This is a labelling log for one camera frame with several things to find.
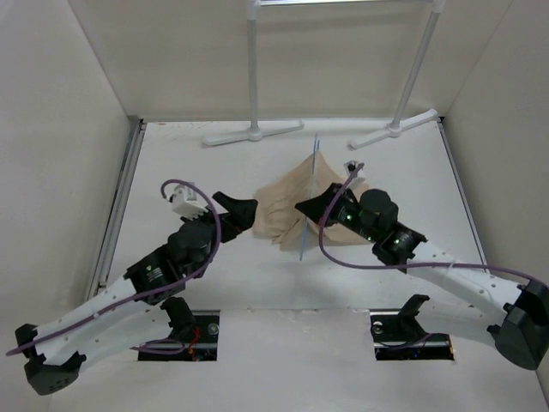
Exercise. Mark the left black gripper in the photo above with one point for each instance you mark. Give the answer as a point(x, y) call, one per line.
point(239, 216)

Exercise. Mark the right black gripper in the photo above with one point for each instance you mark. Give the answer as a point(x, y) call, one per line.
point(316, 206)

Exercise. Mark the beige trousers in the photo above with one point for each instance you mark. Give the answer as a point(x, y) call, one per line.
point(276, 217)

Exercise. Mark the blue wire hanger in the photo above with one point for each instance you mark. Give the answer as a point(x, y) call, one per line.
point(305, 227)

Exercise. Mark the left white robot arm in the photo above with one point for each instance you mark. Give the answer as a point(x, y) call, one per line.
point(140, 307)

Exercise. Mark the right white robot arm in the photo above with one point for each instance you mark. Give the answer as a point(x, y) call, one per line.
point(508, 316)

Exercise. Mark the white clothes rack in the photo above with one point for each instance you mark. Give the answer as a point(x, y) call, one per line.
point(258, 130)

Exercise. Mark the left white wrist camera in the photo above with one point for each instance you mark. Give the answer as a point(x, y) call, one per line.
point(184, 202)

